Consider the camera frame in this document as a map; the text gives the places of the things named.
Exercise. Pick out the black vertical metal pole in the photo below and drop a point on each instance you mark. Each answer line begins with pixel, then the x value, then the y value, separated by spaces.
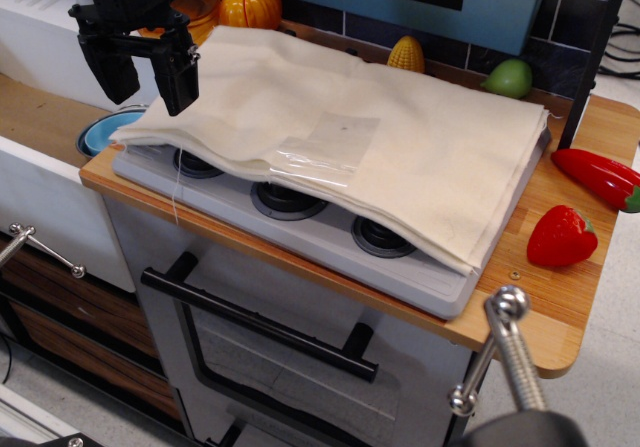
pixel 597 50

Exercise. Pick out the metal clamp screw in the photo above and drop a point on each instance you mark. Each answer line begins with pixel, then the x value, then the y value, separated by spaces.
pixel 504 310
pixel 23 235

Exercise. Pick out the wooden drawer cabinet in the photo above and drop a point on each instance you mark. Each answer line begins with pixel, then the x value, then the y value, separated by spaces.
pixel 90 329

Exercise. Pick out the metal clamp screw left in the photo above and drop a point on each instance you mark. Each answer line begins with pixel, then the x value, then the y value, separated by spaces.
pixel 23 235

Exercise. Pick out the cream folded cloth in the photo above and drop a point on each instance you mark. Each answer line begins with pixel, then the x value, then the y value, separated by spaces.
pixel 435 162

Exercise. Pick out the red toy strawberry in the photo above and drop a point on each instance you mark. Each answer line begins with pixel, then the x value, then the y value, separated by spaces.
pixel 562 237

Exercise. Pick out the red toy chili pepper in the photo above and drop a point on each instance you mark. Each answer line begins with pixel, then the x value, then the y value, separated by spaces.
pixel 610 180

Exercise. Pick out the metal clamp screw right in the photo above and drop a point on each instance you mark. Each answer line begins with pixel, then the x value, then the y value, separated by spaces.
pixel 504 310

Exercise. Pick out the white toy sink unit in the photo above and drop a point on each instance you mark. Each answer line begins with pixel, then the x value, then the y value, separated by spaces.
pixel 40 191

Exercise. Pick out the blue bowl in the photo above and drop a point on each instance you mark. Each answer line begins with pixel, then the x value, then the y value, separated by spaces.
pixel 96 136

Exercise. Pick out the green toy pear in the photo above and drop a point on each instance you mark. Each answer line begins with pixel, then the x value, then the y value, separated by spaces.
pixel 512 78

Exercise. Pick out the orange translucent plastic lid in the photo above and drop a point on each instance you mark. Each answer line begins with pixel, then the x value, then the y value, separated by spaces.
pixel 203 15

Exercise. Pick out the white toy oven door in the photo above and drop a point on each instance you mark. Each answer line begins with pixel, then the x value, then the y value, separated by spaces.
pixel 224 372

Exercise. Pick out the black oven door handle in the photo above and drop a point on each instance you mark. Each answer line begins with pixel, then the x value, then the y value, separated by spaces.
pixel 349 358

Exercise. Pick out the yellow toy corn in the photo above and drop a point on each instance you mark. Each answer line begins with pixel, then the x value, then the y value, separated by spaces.
pixel 407 54

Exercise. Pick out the grey toy stove top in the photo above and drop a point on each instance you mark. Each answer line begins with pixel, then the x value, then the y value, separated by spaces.
pixel 314 229

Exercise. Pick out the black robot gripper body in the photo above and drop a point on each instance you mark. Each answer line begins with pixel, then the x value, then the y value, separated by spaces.
pixel 118 18

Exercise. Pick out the orange toy pumpkin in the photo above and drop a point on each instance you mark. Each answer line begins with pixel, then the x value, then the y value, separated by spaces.
pixel 260 14

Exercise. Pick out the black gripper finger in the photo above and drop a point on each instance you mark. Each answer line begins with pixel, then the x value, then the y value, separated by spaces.
pixel 113 68
pixel 174 60

